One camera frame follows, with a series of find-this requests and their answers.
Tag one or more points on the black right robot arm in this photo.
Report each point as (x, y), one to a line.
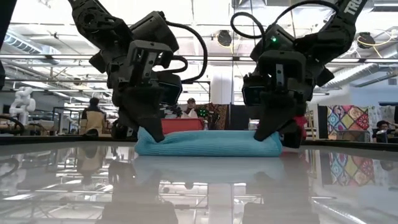
(339, 31)

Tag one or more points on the blue microfibre towel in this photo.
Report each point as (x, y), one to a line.
(211, 144)

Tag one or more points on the red box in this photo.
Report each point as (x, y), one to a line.
(182, 126)

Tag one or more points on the device with green lights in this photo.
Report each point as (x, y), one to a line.
(202, 113)

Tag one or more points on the person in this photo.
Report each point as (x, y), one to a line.
(92, 119)
(383, 126)
(191, 109)

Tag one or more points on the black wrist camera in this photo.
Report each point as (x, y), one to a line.
(172, 88)
(252, 93)

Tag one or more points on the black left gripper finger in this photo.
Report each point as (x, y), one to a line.
(122, 130)
(140, 109)

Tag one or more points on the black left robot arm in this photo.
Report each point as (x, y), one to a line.
(93, 21)

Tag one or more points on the colourful patterned quilt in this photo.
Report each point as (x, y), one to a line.
(346, 119)

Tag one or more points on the dark patterned cloth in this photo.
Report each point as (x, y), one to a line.
(219, 115)

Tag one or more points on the black aluminium table frame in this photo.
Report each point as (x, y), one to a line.
(46, 139)

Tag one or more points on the small red object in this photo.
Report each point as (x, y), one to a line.
(301, 122)

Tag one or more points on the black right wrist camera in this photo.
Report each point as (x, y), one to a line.
(252, 93)

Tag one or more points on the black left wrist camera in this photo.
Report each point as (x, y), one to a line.
(172, 88)

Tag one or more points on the black metal rack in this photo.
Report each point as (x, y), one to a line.
(53, 121)

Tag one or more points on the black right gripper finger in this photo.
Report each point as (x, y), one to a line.
(280, 115)
(293, 138)

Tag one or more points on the silver ventilation duct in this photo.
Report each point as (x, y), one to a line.
(357, 74)

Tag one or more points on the round black ceiling fixture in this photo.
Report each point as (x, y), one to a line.
(224, 38)
(366, 40)

